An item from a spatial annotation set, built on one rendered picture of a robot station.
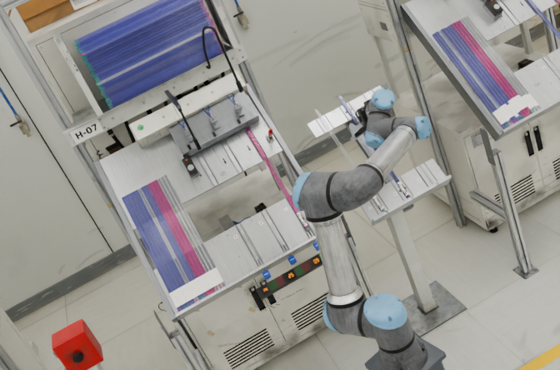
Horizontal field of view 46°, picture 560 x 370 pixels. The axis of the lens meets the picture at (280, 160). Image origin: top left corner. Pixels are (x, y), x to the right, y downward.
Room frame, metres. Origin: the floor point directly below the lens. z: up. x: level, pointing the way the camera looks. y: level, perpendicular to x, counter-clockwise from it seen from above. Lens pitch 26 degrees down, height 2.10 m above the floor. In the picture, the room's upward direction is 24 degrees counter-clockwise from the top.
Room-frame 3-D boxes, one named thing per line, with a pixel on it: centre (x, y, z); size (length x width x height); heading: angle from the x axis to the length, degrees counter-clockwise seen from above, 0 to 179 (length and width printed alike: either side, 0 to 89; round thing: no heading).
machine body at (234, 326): (2.70, 0.36, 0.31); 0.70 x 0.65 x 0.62; 100
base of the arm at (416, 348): (1.56, -0.11, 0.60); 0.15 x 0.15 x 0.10
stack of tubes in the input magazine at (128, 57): (2.59, 0.28, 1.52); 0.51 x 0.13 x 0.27; 100
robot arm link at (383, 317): (1.56, -0.10, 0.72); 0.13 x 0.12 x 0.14; 47
